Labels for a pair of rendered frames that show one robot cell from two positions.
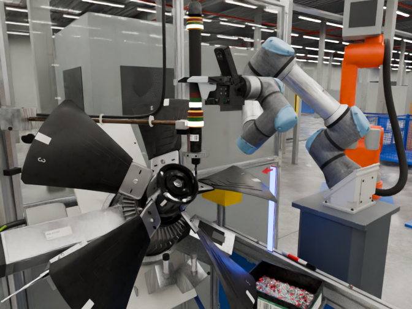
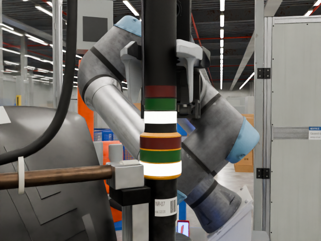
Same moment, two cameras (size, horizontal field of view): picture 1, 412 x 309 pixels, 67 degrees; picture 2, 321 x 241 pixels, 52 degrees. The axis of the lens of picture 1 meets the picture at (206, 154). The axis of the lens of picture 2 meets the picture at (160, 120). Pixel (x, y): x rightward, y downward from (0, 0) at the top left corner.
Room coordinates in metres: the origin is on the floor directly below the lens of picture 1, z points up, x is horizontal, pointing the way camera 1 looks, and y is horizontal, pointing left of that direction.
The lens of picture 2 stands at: (0.62, 0.26, 1.43)
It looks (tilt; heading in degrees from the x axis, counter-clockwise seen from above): 2 degrees down; 317
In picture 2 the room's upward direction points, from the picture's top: straight up
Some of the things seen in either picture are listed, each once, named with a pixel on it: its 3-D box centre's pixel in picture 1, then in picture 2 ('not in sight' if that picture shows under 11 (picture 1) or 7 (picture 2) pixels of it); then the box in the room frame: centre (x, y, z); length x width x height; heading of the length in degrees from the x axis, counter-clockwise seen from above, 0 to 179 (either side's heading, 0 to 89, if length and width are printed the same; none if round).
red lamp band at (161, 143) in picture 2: (195, 113); (160, 141); (0.87, 0.03, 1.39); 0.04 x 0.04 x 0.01
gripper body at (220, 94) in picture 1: (226, 90); (174, 86); (0.94, -0.06, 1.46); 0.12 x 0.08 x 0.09; 126
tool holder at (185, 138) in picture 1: (192, 138); (152, 208); (0.87, 0.04, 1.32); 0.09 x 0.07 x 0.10; 74
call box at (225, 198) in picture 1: (221, 191); not in sight; (1.33, -0.07, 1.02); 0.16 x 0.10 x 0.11; 39
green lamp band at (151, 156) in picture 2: (195, 118); (160, 154); (0.87, 0.03, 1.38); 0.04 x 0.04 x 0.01
